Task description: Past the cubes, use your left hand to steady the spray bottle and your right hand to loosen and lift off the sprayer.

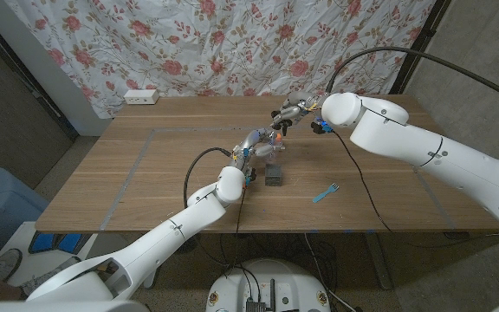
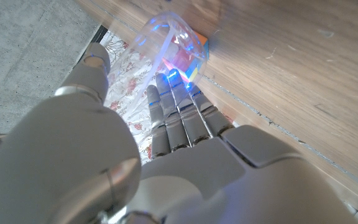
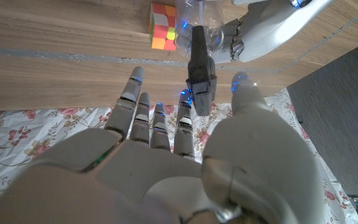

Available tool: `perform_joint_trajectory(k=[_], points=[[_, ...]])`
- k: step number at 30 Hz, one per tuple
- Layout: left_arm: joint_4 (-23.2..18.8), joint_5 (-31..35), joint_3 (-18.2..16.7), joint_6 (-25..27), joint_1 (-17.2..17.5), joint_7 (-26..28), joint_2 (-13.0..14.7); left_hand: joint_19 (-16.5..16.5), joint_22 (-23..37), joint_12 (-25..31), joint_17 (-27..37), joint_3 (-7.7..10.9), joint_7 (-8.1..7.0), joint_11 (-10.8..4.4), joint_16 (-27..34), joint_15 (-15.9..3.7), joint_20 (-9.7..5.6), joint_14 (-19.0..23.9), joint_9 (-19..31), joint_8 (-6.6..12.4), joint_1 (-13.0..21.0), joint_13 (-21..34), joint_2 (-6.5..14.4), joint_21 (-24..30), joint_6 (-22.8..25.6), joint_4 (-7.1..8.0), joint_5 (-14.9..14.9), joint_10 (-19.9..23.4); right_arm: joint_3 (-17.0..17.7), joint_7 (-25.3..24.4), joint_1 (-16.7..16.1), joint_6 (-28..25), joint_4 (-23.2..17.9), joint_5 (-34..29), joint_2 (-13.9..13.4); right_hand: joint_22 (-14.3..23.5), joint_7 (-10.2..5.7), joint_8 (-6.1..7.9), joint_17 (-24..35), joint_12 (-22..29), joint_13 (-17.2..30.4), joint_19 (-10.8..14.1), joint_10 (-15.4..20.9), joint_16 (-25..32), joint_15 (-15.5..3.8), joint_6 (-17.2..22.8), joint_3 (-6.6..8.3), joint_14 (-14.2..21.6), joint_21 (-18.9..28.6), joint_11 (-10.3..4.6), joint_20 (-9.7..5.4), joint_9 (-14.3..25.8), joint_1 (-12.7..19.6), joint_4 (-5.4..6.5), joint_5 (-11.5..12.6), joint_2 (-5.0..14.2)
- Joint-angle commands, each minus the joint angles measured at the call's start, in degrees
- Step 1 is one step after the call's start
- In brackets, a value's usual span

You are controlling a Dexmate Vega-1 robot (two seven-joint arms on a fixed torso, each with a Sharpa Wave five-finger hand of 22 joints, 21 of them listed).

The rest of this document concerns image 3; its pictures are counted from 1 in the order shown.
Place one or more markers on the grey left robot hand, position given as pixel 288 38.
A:
pixel 259 31

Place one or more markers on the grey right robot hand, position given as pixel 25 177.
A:
pixel 166 174

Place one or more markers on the clear plastic spray bottle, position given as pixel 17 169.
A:
pixel 210 15

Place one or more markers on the black trigger sprayer head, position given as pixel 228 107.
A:
pixel 200 81

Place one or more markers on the orange yellow red cube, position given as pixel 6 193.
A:
pixel 162 28

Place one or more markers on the floral print backdrop cloth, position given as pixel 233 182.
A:
pixel 17 133

